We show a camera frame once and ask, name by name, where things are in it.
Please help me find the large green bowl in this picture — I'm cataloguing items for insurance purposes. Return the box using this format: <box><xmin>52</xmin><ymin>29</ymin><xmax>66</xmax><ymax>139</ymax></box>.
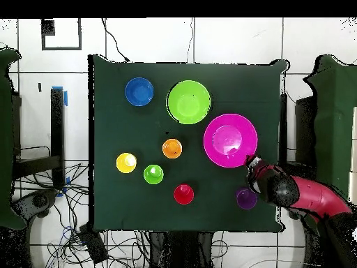
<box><xmin>166</xmin><ymin>80</ymin><xmax>212</xmax><ymax>126</ymax></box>

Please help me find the purple cup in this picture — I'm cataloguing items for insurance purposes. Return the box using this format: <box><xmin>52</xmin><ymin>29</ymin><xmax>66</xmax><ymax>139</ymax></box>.
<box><xmin>234</xmin><ymin>187</ymin><xmax>259</xmax><ymax>211</ymax></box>

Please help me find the white board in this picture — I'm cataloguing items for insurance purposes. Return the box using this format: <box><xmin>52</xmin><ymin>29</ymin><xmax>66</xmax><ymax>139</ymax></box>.
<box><xmin>347</xmin><ymin>105</ymin><xmax>357</xmax><ymax>202</ymax></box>

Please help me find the green cup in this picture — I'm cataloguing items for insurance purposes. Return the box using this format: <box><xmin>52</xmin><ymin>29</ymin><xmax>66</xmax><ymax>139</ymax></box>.
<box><xmin>142</xmin><ymin>164</ymin><xmax>165</xmax><ymax>186</ymax></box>

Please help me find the blue tape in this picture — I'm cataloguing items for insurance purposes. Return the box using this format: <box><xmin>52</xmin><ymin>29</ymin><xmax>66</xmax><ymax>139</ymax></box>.
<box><xmin>51</xmin><ymin>85</ymin><xmax>68</xmax><ymax>107</ymax></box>

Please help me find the large pink bowl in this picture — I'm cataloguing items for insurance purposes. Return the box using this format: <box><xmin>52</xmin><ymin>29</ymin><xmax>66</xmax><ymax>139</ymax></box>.
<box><xmin>203</xmin><ymin>113</ymin><xmax>259</xmax><ymax>169</ymax></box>

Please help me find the black post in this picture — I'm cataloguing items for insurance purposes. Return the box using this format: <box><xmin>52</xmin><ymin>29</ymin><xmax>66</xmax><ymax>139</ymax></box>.
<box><xmin>50</xmin><ymin>87</ymin><xmax>66</xmax><ymax>188</ymax></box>

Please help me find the blue bowl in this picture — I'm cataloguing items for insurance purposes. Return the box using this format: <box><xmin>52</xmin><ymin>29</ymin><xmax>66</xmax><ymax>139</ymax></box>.
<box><xmin>124</xmin><ymin>77</ymin><xmax>155</xmax><ymax>107</ymax></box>

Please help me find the black power strip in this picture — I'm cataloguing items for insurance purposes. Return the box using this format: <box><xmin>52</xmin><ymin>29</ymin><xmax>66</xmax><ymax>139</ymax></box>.
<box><xmin>78</xmin><ymin>224</ymin><xmax>109</xmax><ymax>265</ymax></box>

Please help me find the black wheeled base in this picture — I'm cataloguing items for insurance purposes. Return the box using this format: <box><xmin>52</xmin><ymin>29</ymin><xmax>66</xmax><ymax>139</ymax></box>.
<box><xmin>12</xmin><ymin>188</ymin><xmax>59</xmax><ymax>221</ymax></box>
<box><xmin>287</xmin><ymin>209</ymin><xmax>303</xmax><ymax>221</ymax></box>

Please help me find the thin black cable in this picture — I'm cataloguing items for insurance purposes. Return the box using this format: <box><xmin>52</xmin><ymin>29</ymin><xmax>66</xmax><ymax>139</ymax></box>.
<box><xmin>100</xmin><ymin>17</ymin><xmax>132</xmax><ymax>63</ymax></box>

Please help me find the green-clothed side table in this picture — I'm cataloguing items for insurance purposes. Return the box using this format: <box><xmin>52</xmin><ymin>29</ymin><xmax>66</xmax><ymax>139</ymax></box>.
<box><xmin>303</xmin><ymin>54</ymin><xmax>357</xmax><ymax>202</ymax></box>
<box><xmin>0</xmin><ymin>47</ymin><xmax>27</xmax><ymax>231</ymax></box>

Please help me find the blue cable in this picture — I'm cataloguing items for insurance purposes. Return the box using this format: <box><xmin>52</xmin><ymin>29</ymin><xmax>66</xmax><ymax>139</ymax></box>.
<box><xmin>60</xmin><ymin>225</ymin><xmax>84</xmax><ymax>246</ymax></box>

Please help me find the orange cup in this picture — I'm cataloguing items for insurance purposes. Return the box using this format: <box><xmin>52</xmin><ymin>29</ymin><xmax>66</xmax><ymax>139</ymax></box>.
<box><xmin>162</xmin><ymin>138</ymin><xmax>183</xmax><ymax>160</ymax></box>

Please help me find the yellow cup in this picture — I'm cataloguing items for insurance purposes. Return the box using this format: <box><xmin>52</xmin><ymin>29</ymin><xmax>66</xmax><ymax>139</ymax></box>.
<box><xmin>115</xmin><ymin>152</ymin><xmax>138</xmax><ymax>174</ymax></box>

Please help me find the black square frame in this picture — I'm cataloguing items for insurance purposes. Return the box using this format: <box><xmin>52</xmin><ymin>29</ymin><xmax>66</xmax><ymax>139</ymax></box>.
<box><xmin>40</xmin><ymin>17</ymin><xmax>82</xmax><ymax>52</ymax></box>

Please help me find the red cup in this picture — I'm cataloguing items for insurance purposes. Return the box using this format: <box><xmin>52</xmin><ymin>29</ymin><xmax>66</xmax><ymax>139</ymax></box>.
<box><xmin>173</xmin><ymin>184</ymin><xmax>195</xmax><ymax>205</ymax></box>

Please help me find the dark green tablecloth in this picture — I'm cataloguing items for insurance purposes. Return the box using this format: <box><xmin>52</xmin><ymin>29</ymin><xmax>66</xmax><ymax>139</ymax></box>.
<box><xmin>88</xmin><ymin>54</ymin><xmax>288</xmax><ymax>234</ymax></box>

